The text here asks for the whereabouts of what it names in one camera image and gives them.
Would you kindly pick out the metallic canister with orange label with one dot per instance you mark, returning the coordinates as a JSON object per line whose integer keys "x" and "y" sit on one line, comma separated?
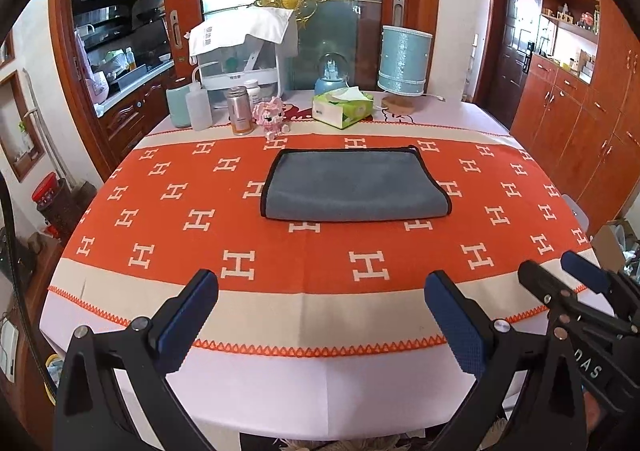
{"x": 239, "y": 111}

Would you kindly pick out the white countertop appliance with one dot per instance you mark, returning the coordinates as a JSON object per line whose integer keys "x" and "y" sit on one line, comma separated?
{"x": 235, "y": 68}

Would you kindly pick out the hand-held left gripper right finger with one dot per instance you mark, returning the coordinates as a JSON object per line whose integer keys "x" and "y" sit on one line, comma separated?
{"x": 457, "y": 326}

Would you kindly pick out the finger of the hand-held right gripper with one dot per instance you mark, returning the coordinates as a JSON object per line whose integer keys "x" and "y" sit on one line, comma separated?
{"x": 582, "y": 270}
{"x": 542, "y": 283}

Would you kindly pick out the red-brown wooden cabinet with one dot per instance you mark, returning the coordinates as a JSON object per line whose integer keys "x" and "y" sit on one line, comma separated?
{"x": 575, "y": 131}

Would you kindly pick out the white rice cooker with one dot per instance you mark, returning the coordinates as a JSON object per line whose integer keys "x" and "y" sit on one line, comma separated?
{"x": 95, "y": 87}

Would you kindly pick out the pale green cup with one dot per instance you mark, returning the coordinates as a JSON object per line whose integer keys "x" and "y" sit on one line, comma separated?
{"x": 177, "y": 106}

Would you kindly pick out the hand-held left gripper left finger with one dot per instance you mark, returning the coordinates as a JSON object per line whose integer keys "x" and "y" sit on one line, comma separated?
{"x": 187, "y": 321}

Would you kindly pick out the pink block toy figure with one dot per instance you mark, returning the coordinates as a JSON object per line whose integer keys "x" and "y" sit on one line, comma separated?
{"x": 269, "y": 117}

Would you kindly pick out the white cloth cover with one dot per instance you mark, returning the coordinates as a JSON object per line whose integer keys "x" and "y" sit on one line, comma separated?
{"x": 250, "y": 23}

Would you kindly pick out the cardboard box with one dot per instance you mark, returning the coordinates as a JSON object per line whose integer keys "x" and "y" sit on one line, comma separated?
{"x": 607, "y": 243}

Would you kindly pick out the blue cylindrical lamp shade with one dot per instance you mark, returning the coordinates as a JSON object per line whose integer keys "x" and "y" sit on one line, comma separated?
{"x": 404, "y": 60}

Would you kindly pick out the grey towel with black edge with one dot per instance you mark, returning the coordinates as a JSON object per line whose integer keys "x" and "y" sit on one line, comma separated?
{"x": 352, "y": 183}

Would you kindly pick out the jar with red lid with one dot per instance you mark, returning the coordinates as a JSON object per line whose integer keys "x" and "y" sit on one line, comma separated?
{"x": 47, "y": 193}

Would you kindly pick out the clear squeeze bottle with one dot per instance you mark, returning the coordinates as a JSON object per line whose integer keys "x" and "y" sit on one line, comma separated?
{"x": 198, "y": 106}

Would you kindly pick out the orange patterned blanket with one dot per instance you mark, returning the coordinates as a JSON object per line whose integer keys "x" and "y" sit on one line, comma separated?
{"x": 310, "y": 256}

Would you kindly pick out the orange patterned tablecloth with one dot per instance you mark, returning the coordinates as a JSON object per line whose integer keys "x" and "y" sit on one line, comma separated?
{"x": 300, "y": 391}

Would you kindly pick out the glass snow globe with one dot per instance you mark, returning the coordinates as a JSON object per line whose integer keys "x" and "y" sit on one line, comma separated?
{"x": 334, "y": 65}

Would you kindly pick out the white pill bottle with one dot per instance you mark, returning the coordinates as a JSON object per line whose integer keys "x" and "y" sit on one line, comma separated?
{"x": 252, "y": 92}

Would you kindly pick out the dark wooden entrance door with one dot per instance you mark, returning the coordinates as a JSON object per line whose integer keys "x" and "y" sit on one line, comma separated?
{"x": 517, "y": 41}

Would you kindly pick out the green tissue box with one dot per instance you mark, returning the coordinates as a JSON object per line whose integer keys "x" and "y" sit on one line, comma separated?
{"x": 345, "y": 108}

